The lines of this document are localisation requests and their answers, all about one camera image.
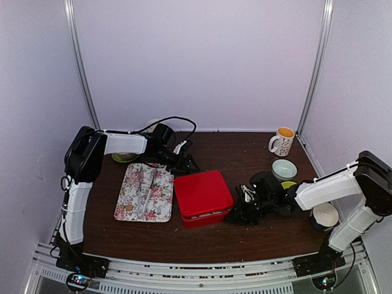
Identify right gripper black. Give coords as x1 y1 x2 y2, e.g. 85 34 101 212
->
224 196 276 225

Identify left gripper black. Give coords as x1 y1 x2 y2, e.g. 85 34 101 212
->
149 146 200 175

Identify red box base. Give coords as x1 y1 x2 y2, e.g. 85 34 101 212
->
180 205 233 228

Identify red box lid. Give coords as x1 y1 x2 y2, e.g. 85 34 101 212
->
174 170 234 217

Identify metal tongs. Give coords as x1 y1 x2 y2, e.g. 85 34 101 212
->
137 167 157 219

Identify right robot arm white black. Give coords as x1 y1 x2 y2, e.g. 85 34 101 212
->
224 151 391 271

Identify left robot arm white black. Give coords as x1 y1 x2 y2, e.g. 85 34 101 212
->
55 121 200 272

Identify white paper liners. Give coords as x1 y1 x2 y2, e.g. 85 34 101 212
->
188 210 229 219

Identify lime green bowl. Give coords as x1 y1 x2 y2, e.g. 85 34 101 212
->
281 181 297 190

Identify floral rectangular tray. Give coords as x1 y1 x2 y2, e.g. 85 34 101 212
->
114 163 174 223

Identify light blue bowl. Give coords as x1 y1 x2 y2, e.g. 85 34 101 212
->
272 159 298 181

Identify floral cream mug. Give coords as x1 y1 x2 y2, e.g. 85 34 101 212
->
146 119 159 134

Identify green saucer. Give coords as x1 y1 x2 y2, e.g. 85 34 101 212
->
111 153 138 164

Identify dark blue white bowl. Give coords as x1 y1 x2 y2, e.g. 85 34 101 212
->
310 203 339 232

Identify white mug orange inside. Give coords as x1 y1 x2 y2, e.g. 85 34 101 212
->
268 127 295 157

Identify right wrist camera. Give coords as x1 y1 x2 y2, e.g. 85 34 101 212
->
235 184 260 203

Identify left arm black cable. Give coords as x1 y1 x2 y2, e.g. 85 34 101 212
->
59 115 197 215

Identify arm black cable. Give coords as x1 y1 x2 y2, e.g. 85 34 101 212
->
59 115 197 215
332 159 392 290

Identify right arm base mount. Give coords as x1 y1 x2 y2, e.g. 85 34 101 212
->
292 235 346 292

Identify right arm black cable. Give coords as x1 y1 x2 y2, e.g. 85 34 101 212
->
332 159 392 290

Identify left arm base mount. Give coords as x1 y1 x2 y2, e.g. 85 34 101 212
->
55 234 110 290

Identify left aluminium frame post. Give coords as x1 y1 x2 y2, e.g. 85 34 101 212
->
64 0 100 129

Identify aluminium frame post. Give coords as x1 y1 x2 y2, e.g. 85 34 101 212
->
64 0 100 129
296 0 334 137

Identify right aluminium frame post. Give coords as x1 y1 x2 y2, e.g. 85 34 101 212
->
296 0 334 137

